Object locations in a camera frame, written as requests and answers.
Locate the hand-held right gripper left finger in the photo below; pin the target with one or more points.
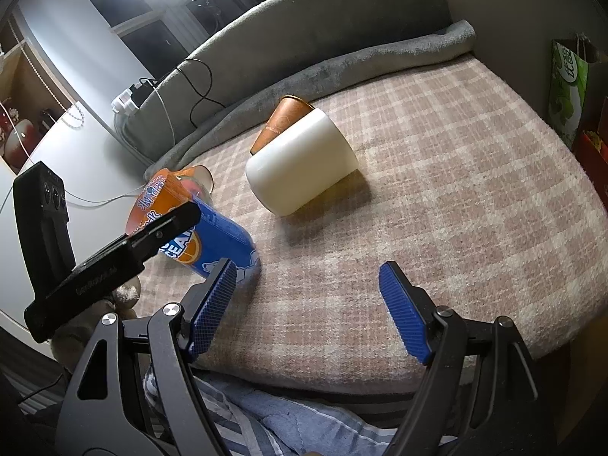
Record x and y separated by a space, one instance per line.
213 308

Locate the striped blue pants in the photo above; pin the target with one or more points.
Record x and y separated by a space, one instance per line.
285 422

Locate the white cup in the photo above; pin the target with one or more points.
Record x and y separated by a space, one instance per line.
299 166

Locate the brown paper cup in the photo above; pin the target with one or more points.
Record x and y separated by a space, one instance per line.
278 121

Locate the blue and orange can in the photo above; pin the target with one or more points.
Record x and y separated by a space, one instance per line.
218 237

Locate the wooden shelf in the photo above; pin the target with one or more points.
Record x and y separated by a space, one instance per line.
28 90

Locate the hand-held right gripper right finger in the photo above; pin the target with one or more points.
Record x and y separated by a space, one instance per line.
403 313

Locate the green paper bag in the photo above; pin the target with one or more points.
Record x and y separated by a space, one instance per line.
567 90

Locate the grey sofa back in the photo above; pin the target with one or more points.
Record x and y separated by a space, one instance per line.
285 23

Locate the clear glass cup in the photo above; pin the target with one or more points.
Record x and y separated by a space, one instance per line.
204 178

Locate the white power strip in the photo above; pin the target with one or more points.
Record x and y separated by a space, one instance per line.
124 100

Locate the red box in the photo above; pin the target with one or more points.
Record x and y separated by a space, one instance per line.
591 152

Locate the grey fleece blanket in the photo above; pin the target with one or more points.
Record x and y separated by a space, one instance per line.
332 66

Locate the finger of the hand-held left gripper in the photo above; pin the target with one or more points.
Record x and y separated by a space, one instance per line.
166 230

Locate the red and white mug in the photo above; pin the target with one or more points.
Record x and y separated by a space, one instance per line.
21 137

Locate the person's left hand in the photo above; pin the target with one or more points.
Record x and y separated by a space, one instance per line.
126 294

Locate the pink plaid blanket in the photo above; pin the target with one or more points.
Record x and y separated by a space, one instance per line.
427 175

